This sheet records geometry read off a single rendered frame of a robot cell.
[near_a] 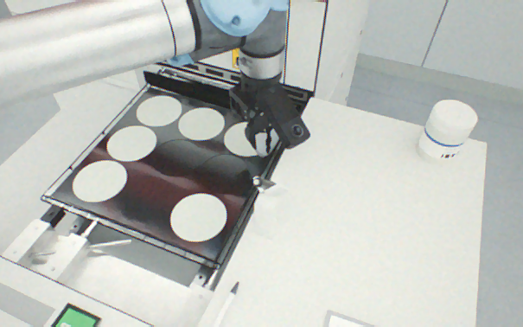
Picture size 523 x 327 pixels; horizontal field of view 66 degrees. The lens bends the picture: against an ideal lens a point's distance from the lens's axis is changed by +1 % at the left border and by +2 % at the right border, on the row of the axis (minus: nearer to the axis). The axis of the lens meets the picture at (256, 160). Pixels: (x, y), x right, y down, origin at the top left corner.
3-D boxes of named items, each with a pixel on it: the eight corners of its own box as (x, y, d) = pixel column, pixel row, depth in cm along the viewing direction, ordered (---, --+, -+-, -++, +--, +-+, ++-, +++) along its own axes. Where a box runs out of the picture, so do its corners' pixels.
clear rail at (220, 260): (286, 125, 89) (287, 121, 88) (292, 127, 89) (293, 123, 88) (212, 270, 67) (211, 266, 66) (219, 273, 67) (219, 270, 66)
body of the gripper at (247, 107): (261, 97, 80) (262, 45, 71) (288, 122, 75) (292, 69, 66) (229, 112, 77) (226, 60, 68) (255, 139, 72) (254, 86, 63)
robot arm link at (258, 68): (295, 48, 63) (252, 66, 60) (293, 72, 66) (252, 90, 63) (266, 26, 67) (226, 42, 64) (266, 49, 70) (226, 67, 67)
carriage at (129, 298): (44, 232, 76) (37, 224, 74) (217, 305, 67) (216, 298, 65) (12, 269, 71) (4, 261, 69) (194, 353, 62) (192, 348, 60)
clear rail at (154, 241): (45, 196, 77) (42, 192, 76) (223, 266, 68) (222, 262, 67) (40, 201, 76) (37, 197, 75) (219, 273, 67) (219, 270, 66)
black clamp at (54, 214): (57, 209, 76) (52, 201, 74) (66, 214, 75) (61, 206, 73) (44, 225, 74) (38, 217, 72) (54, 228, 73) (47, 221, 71)
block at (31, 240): (41, 226, 74) (34, 216, 72) (56, 232, 73) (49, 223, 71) (8, 263, 69) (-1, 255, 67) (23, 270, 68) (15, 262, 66)
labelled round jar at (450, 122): (418, 132, 77) (435, 94, 70) (457, 143, 76) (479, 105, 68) (412, 158, 73) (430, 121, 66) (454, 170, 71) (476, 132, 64)
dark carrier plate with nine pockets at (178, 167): (150, 88, 97) (149, 86, 96) (283, 127, 88) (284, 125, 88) (52, 196, 76) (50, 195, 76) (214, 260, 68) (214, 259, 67)
